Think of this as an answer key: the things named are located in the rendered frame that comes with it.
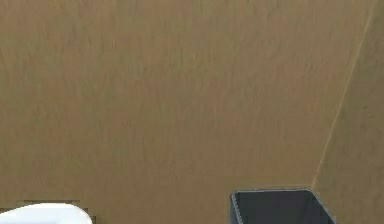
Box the dark grey trash can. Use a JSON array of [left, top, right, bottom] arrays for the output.
[[229, 188, 339, 224]]

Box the white toilet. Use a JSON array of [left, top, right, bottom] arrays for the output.
[[0, 203, 94, 224]]

